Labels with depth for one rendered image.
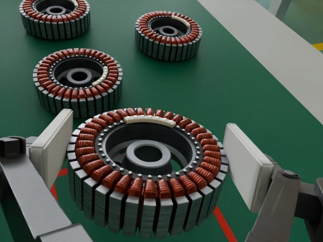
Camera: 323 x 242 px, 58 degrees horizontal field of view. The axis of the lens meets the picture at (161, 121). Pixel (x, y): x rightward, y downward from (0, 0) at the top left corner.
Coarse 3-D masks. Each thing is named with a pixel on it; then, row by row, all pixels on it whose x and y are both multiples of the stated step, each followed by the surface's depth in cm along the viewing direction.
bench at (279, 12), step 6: (276, 0) 113; (282, 0) 111; (288, 0) 112; (270, 6) 116; (276, 6) 113; (282, 6) 113; (288, 6) 114; (270, 12) 117; (276, 12) 114; (282, 12) 115; (282, 18) 117
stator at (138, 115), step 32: (96, 128) 21; (128, 128) 23; (160, 128) 23; (192, 128) 23; (96, 160) 18; (128, 160) 20; (160, 160) 20; (192, 160) 20; (224, 160) 20; (96, 192) 16; (128, 192) 16; (160, 192) 16; (192, 192) 17; (128, 224) 17; (160, 224) 17; (192, 224) 18
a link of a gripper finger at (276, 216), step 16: (288, 176) 14; (272, 192) 13; (288, 192) 13; (272, 208) 12; (288, 208) 12; (256, 224) 10; (272, 224) 11; (288, 224) 11; (256, 240) 9; (272, 240) 9; (288, 240) 10
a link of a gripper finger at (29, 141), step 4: (32, 136) 17; (28, 140) 17; (32, 140) 17; (28, 144) 16; (28, 148) 16; (28, 152) 15; (28, 156) 15; (0, 176) 13; (0, 180) 13; (0, 184) 13; (0, 188) 13; (0, 192) 13; (0, 196) 13
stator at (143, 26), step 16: (144, 16) 50; (160, 16) 50; (176, 16) 51; (144, 32) 46; (160, 32) 48; (176, 32) 49; (192, 32) 48; (144, 48) 47; (160, 48) 45; (176, 48) 46; (192, 48) 47
